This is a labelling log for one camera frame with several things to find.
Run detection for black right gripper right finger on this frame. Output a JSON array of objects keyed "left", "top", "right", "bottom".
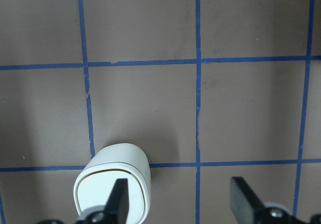
[{"left": 230, "top": 176, "right": 296, "bottom": 224}]

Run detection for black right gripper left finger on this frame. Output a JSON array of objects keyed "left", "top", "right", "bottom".
[{"left": 76, "top": 178, "right": 128, "bottom": 223}]

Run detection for white trash can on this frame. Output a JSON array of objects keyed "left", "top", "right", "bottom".
[{"left": 73, "top": 143, "right": 151, "bottom": 223}]

